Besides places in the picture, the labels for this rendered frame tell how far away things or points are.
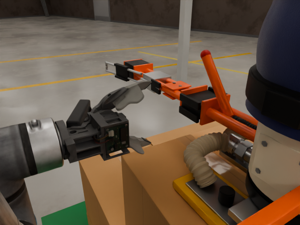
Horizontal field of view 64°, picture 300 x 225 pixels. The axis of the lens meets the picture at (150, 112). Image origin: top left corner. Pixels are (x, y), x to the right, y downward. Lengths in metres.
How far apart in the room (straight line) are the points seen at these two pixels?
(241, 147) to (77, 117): 0.33
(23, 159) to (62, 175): 1.71
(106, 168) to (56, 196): 0.79
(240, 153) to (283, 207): 0.21
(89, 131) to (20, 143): 0.11
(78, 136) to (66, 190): 1.56
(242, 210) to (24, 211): 0.36
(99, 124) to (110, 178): 0.76
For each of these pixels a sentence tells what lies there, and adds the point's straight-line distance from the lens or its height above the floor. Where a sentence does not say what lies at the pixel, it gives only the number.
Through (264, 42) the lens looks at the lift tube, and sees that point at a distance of 0.36.
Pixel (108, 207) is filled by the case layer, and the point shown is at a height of 0.54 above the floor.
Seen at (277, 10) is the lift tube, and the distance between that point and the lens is 0.35.
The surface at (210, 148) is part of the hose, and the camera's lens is 0.53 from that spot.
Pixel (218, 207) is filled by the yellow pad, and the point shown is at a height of 0.97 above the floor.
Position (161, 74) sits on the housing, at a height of 1.09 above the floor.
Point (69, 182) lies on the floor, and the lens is 2.04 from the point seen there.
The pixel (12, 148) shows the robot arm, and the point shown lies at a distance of 0.42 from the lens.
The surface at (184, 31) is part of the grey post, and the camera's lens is 3.63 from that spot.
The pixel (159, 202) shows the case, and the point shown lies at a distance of 0.51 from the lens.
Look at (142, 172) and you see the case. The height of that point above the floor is 0.94.
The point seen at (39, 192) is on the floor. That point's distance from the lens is 2.04.
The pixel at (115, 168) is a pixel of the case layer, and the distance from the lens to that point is 1.23.
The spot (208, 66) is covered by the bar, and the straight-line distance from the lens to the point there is 0.55.
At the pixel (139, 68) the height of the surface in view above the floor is 1.09.
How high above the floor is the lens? 1.31
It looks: 26 degrees down
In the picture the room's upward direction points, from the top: straight up
